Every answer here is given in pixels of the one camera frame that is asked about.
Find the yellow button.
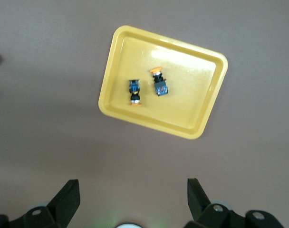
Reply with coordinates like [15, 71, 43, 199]
[128, 79, 143, 107]
[149, 67, 171, 97]

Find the white round object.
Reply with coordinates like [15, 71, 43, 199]
[116, 223, 143, 228]

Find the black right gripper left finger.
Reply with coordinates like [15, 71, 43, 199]
[0, 179, 81, 228]

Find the yellow plastic tray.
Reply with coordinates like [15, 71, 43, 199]
[98, 25, 229, 140]

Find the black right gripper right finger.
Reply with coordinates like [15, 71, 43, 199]
[182, 177, 285, 228]

